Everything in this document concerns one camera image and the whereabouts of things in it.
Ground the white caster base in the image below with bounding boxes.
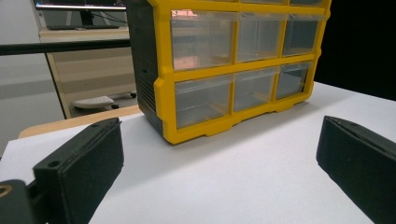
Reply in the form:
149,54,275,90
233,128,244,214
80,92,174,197
72,91,138,110

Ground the yellow black drawer organizer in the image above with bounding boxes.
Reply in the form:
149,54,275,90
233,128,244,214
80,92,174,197
125,0,332,146

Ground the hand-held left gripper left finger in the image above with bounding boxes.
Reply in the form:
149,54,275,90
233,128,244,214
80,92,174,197
32,117,125,224

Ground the dark keyboard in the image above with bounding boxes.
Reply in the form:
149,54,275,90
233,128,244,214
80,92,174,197
46,24,120,31

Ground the black monitor cable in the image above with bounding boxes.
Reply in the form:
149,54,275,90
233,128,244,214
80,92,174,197
92,11,129,26

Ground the black curtain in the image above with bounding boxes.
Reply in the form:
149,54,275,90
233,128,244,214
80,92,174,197
312,0,396,101

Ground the clear plastic organizer drawer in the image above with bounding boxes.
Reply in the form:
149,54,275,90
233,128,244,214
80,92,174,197
289,0,323,7

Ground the beige wooden desk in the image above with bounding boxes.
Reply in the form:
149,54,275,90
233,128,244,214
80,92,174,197
38,27,138,119

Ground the computer monitor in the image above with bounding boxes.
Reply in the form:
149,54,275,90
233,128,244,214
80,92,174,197
34,0,127,27

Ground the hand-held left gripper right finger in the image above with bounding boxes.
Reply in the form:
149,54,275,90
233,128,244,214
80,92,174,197
316,115,396,224

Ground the light wooden board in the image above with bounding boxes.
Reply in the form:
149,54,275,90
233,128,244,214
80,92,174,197
18,105,143,139

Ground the black horizontal frame bar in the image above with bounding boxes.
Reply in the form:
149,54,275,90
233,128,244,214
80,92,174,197
0,38,132,57

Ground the set of clear drawers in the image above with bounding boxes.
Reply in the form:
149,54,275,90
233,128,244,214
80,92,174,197
170,0,325,130

